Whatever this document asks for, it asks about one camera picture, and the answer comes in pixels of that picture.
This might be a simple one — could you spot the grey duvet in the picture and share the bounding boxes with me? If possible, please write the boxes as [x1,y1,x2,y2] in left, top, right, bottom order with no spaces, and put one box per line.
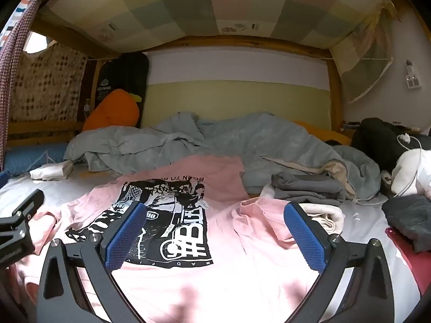
[64,112,383,206]

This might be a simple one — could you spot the striped colourful cloth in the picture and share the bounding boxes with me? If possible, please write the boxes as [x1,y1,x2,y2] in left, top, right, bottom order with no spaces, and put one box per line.
[0,0,37,51]

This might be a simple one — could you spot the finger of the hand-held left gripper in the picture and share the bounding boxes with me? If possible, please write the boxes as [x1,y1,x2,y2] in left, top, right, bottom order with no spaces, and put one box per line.
[0,188,45,267]

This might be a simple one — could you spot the white charging cable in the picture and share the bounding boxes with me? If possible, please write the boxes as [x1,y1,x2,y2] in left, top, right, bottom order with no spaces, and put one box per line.
[353,134,425,206]

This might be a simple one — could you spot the grey folded clothes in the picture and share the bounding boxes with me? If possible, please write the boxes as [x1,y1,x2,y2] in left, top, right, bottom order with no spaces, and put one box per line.
[271,171,347,206]

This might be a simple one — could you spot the red glossy object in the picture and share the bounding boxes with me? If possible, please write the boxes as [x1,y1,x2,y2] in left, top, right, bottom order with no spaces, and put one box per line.
[385,227,428,297]

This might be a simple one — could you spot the pale mosquito net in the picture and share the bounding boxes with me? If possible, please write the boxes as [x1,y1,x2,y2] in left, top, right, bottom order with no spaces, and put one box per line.
[332,0,394,103]

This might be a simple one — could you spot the black bag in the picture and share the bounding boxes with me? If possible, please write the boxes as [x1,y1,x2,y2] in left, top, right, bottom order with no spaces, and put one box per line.
[94,52,150,128]
[352,118,431,175]

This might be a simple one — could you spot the orange yellow pillow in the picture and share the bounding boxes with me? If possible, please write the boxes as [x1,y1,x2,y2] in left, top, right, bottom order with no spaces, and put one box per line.
[294,120,352,146]

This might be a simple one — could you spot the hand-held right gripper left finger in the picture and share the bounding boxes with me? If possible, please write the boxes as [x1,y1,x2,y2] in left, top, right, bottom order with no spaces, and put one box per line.
[36,202,149,323]

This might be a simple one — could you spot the blue pillow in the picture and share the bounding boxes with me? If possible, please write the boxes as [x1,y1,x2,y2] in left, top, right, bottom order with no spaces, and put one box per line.
[3,143,69,175]

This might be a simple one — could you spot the patterned mosaic curtain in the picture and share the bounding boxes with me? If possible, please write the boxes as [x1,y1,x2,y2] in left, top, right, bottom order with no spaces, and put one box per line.
[10,42,89,123]

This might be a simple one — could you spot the white plush toy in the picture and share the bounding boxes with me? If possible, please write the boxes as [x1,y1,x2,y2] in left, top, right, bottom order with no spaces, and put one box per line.
[382,148,431,199]

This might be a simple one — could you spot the pink printed t-shirt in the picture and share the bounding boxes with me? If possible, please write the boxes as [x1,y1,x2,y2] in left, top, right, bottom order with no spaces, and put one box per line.
[12,155,324,323]

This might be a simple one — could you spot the dark grey cloth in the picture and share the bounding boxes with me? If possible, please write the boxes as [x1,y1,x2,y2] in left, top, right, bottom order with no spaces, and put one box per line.
[382,194,431,253]

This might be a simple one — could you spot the orange carrot plush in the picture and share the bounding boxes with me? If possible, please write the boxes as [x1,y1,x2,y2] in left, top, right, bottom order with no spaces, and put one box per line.
[82,89,142,132]

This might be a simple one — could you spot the grey printed t-shirt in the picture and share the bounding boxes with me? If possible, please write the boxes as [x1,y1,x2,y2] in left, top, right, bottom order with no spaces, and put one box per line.
[0,166,421,323]

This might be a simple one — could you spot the small white cloth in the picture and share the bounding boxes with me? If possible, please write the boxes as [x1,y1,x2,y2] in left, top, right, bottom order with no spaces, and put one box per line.
[30,161,74,180]

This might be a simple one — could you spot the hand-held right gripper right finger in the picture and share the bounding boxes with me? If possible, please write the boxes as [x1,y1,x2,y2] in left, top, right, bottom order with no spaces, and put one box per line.
[283,202,395,323]

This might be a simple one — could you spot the houndstooth hanging cloth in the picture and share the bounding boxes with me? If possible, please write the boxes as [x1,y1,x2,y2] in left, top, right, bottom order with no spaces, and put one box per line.
[0,0,51,172]

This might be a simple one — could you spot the white wall socket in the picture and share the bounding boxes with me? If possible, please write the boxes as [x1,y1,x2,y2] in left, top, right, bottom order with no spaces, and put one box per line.
[404,60,422,90]

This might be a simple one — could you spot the checkered canopy cloth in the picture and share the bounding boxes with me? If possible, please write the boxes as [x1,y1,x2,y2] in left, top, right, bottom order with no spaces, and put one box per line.
[37,0,398,61]

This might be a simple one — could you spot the cream folded cloth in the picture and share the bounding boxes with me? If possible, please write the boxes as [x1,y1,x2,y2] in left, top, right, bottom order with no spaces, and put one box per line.
[298,203,346,234]

